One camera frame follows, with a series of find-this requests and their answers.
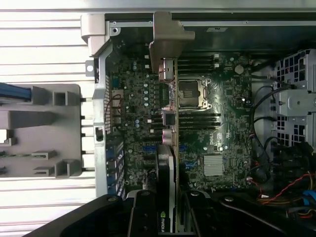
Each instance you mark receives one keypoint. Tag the silver perforated drive cage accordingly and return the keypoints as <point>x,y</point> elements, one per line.
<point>296,103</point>

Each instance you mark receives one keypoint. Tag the green RAM stick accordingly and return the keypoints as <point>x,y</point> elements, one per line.
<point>14,155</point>

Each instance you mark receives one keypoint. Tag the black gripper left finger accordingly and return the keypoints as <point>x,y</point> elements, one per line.
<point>143,217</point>

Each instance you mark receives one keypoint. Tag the open dark PC case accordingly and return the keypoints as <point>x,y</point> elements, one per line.
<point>98,98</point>

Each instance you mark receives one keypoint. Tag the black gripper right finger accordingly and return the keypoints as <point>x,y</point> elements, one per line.
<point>197,217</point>

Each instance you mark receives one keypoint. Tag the silver chipset heat sink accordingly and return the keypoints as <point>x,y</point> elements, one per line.
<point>214,165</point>

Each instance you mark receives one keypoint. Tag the CPU socket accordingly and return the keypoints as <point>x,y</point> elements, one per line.
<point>195,93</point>

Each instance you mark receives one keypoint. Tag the green motherboard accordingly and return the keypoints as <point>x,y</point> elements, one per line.
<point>138,81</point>

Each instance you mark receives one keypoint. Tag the hard disk with blue rails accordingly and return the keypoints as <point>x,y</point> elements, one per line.
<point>14,93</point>

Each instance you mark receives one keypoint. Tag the grey parts rack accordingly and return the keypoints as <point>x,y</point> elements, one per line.
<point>61,138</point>

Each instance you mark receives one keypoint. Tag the blue expansion slot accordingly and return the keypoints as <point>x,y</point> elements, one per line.
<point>149,148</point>

